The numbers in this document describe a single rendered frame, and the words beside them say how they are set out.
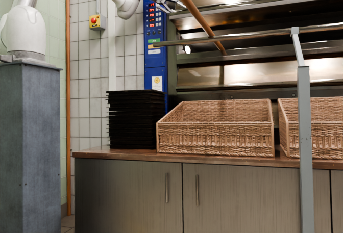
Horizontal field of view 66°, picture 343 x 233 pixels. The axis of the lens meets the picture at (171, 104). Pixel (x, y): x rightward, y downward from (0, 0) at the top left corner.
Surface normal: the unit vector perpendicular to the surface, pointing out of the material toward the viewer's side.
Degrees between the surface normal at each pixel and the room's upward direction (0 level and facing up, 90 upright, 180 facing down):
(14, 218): 90
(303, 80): 90
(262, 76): 70
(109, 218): 90
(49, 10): 90
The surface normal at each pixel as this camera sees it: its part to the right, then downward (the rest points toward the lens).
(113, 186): -0.32, -0.02
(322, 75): -0.30, -0.36
